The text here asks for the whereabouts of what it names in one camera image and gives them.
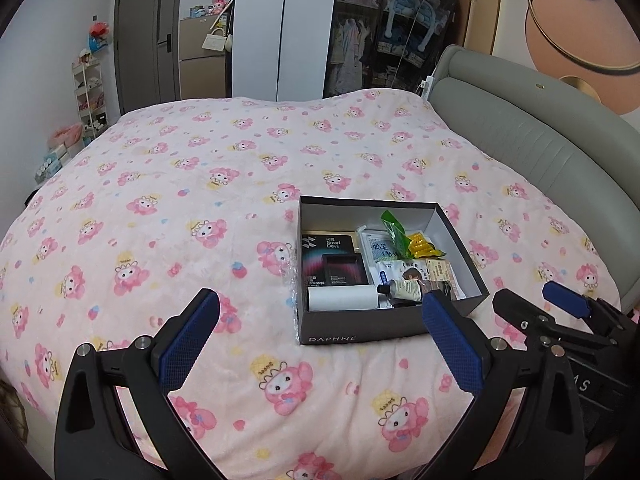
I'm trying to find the grey door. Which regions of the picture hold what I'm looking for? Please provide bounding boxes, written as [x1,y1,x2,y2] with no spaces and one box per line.
[115,0,182,116]

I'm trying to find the black square display case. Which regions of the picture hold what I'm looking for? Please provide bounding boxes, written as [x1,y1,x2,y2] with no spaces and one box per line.
[322,254,365,288]

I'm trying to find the small black-capped bottle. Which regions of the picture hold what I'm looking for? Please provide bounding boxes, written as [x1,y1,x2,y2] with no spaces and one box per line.
[376,280,423,303]

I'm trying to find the white handbag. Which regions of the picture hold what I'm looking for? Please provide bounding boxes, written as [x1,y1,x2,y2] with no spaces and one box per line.
[201,27,228,52]

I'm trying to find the glass door wardrobe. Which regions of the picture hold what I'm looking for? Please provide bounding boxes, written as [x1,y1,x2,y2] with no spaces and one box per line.
[322,0,432,98]

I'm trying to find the yellow green paper packet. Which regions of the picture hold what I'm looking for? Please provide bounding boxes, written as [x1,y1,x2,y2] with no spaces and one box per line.
[425,259,458,291]

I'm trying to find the black cardboard box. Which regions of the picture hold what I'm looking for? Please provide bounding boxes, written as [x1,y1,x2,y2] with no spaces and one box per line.
[297,195,490,347]

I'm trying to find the clear plastic wrapper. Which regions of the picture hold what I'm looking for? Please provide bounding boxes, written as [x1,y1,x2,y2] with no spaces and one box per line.
[280,265,301,311]

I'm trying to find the blue white cartoon packet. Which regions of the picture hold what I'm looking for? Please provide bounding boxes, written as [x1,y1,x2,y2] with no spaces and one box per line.
[357,227,401,266]

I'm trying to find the round wall decoration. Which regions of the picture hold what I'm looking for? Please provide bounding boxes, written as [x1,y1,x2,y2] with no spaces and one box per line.
[525,0,640,116]

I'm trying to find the pink printed blanket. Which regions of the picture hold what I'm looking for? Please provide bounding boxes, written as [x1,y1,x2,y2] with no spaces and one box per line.
[0,87,623,480]

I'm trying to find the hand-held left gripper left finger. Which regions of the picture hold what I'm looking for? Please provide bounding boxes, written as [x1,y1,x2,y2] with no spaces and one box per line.
[54,287,226,480]

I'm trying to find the white shelf rack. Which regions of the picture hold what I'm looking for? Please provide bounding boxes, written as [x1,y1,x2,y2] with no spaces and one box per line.
[71,57,111,143]

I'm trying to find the white wardrobe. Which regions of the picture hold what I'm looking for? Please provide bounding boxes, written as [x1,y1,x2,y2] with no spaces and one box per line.
[231,0,341,103]

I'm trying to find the white lint roller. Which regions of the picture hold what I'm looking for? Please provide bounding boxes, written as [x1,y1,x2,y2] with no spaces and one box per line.
[306,284,379,312]

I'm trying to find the blue plush toy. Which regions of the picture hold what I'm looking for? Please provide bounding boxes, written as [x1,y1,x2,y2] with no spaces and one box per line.
[382,0,451,53]

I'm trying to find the green yellow snack packet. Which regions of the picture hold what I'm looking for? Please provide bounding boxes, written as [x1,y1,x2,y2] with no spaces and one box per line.
[380,210,446,261]

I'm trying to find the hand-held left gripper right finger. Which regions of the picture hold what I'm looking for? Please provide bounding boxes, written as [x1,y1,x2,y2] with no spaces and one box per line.
[411,289,586,480]

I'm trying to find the white wet wipe packet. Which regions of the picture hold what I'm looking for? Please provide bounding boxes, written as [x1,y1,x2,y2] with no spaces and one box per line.
[377,260,406,286]

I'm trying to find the wicker basket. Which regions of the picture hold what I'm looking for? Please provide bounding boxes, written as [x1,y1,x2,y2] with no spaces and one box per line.
[0,379,28,438]

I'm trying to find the stack of small boxes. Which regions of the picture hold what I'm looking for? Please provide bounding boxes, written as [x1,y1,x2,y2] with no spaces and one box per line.
[34,145,71,183]

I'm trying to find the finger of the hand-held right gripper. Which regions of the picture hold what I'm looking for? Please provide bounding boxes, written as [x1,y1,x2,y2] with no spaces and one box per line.
[544,281,633,341]
[492,289,618,361]

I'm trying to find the black screen protector box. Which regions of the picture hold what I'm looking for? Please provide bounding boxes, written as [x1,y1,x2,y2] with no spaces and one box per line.
[301,232,366,291]

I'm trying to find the packet with girl figure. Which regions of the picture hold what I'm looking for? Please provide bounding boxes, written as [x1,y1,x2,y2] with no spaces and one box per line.
[400,260,431,286]

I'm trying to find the grey padded headboard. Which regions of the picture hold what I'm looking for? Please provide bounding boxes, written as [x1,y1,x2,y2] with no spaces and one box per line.
[427,45,640,311]

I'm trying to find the beige fridge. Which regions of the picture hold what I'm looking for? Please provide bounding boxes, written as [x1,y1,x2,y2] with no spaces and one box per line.
[179,15,233,101]

